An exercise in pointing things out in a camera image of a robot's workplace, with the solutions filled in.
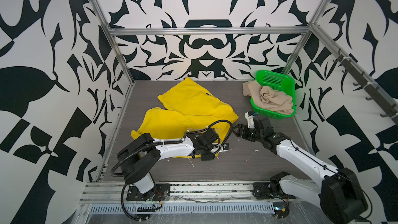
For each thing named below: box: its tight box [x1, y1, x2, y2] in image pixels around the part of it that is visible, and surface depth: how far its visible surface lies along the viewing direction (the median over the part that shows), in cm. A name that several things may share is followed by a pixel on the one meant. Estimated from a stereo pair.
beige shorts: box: [242, 80, 295, 116], surface depth 98 cm
